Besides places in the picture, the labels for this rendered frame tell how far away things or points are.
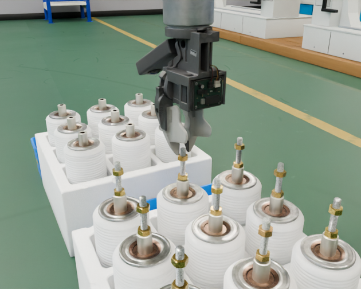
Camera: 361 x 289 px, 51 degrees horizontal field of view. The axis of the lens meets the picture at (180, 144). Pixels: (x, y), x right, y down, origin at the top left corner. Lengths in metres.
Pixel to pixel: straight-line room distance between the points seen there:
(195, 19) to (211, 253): 0.34
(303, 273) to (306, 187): 0.72
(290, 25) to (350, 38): 1.05
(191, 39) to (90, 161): 0.44
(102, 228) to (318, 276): 0.33
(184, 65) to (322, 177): 0.87
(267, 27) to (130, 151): 2.96
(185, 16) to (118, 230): 0.34
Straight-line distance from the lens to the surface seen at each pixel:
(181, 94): 0.57
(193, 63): 0.56
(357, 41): 2.94
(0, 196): 1.30
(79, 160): 0.90
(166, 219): 0.69
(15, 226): 1.14
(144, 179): 0.94
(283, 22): 3.86
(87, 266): 0.67
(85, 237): 0.74
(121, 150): 0.93
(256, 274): 0.53
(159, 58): 0.62
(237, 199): 0.72
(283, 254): 0.68
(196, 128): 0.65
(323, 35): 3.17
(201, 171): 1.01
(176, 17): 0.56
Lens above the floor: 0.62
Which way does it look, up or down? 24 degrees down
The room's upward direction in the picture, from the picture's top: straight up
